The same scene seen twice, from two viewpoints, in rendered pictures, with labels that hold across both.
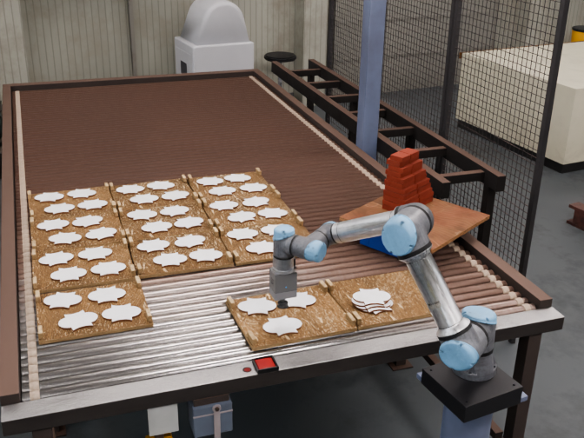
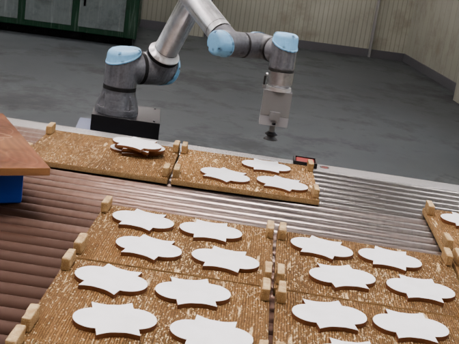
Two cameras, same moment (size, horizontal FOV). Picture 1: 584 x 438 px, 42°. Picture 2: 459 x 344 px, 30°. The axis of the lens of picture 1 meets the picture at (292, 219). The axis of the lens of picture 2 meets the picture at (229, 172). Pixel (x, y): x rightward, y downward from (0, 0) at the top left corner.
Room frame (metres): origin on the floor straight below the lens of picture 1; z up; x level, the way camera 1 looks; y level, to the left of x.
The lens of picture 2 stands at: (4.80, 0.81, 1.61)
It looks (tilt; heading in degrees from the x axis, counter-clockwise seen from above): 16 degrees down; 201
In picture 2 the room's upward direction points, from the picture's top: 8 degrees clockwise
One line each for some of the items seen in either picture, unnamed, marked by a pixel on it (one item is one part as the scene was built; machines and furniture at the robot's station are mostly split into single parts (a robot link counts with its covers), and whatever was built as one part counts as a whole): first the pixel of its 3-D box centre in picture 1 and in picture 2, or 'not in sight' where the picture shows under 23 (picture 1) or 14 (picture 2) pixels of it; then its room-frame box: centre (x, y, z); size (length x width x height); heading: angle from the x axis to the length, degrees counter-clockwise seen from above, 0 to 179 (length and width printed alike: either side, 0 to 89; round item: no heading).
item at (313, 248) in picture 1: (310, 247); (258, 46); (2.39, -0.07, 1.29); 0.11 x 0.11 x 0.08; 59
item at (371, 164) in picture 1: (348, 150); not in sight; (4.55, -0.35, 0.90); 4.04 x 0.06 x 0.10; 19
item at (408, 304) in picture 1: (387, 297); (104, 154); (2.68, -0.39, 0.93); 0.41 x 0.35 x 0.02; 110
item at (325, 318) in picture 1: (289, 315); (246, 175); (2.53, 0.00, 0.93); 0.41 x 0.35 x 0.02; 111
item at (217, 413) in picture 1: (210, 414); not in sight; (2.13, 0.27, 0.77); 0.14 x 0.11 x 0.18; 109
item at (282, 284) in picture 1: (282, 279); (274, 105); (2.44, 0.03, 1.13); 0.10 x 0.09 x 0.16; 21
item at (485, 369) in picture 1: (474, 355); (117, 98); (2.19, -0.63, 0.99); 0.15 x 0.15 x 0.10
